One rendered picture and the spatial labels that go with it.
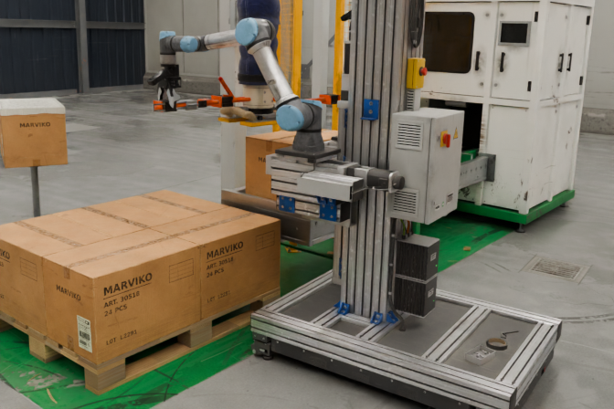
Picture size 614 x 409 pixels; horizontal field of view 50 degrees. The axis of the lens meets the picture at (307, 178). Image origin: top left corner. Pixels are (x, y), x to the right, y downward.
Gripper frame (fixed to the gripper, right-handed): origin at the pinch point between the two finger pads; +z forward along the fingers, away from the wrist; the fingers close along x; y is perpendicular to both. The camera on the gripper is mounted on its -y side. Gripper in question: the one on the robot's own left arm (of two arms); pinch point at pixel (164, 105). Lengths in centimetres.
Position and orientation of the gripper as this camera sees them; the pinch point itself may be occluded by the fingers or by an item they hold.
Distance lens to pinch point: 330.1
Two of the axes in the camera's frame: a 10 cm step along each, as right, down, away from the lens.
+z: -0.3, 9.7, 2.3
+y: 7.1, -1.4, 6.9
